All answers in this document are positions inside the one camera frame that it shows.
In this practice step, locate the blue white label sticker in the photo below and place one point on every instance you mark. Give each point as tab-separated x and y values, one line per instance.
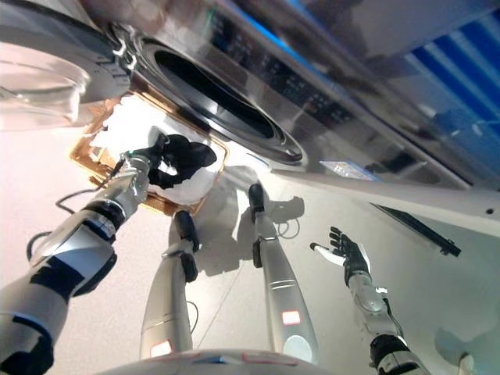
349	171

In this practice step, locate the round washing machine door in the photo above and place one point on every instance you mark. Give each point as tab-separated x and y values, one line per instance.
47	78

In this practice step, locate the brown wicker laundry basket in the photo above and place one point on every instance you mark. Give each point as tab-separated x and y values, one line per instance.
84	150

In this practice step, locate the black garment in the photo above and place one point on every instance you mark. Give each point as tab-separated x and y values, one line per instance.
191	158

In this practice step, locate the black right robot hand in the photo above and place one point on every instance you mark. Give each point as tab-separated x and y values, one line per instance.
355	259

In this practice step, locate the white cabinet side panel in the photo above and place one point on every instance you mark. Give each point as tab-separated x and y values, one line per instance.
410	199

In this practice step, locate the dark grey washing machine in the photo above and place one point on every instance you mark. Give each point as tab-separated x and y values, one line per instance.
312	129

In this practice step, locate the silver right robot leg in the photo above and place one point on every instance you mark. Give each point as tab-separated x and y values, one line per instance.
285	293

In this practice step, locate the silver robot leg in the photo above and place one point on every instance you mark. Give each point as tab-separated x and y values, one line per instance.
166	304
285	293

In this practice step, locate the silver left robot leg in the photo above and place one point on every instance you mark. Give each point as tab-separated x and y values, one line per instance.
166	304

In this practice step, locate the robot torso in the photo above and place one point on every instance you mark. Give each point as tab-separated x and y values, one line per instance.
203	365

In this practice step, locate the black metal stand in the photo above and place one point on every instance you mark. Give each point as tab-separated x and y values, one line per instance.
422	230

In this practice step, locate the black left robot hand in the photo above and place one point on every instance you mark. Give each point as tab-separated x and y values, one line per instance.
158	156

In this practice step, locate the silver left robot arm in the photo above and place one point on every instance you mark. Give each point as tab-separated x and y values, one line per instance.
70	250

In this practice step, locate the white cloth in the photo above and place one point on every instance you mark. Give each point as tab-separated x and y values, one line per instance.
125	125

